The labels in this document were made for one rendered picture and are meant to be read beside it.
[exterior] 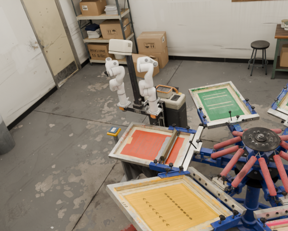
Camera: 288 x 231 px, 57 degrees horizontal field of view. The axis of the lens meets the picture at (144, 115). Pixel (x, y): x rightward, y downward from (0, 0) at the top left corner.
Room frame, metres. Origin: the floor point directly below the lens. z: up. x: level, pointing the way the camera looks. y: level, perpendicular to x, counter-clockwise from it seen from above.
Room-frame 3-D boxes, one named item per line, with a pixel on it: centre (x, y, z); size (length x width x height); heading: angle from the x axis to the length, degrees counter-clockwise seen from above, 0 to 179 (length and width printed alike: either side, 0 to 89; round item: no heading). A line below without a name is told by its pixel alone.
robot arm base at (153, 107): (2.50, -0.14, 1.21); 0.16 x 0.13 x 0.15; 141
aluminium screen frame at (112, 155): (2.11, -0.03, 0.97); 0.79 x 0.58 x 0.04; 59
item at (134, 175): (1.96, 0.13, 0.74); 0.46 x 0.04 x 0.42; 59
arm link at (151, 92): (2.49, -0.12, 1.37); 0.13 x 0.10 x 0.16; 82
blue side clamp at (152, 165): (1.74, -0.09, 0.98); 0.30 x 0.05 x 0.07; 59
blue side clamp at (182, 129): (2.22, -0.38, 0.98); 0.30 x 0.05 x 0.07; 59
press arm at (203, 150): (1.82, -0.51, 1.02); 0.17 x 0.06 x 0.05; 59
